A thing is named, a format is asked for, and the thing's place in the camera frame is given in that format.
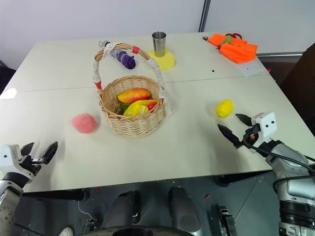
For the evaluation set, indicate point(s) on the yellow foam block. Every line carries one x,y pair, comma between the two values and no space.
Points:
167,63

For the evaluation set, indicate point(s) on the orange yellow mango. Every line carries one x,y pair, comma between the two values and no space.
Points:
134,95

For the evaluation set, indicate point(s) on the orange cloth bag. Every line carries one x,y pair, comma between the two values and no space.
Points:
237,50

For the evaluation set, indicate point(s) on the dark brown chair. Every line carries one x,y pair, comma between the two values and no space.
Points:
299,93

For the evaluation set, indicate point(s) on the dark rounded shape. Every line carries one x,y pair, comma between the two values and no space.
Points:
183,206
123,209

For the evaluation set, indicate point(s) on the stainless steel cup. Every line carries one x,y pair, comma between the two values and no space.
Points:
159,44

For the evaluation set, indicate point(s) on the green clip on cloth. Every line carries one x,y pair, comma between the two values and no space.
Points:
227,40

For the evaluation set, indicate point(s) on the black metal clip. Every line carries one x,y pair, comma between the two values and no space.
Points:
205,38
218,47

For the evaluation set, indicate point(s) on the green toy vegetable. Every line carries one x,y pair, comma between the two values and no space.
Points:
124,107

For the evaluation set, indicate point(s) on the red toy pepper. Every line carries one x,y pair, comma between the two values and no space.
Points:
151,104

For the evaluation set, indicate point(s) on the yellow lemon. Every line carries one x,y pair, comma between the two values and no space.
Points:
224,108

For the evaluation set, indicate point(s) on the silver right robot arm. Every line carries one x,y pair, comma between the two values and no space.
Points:
292,172

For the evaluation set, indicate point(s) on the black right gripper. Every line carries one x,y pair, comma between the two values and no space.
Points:
251,136

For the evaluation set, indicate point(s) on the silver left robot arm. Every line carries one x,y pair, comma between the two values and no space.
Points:
8,196

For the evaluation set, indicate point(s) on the pink peach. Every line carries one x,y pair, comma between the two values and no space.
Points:
84,123

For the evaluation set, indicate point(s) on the yellow banana toy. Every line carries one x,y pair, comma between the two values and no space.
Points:
134,109

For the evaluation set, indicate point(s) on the grey vertical wall post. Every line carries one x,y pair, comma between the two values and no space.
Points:
203,16

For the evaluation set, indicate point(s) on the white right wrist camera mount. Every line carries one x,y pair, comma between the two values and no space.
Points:
266,123

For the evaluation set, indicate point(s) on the purple folded umbrella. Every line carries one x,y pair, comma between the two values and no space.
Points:
126,60

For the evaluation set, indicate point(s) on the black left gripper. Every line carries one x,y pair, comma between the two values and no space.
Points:
30,164

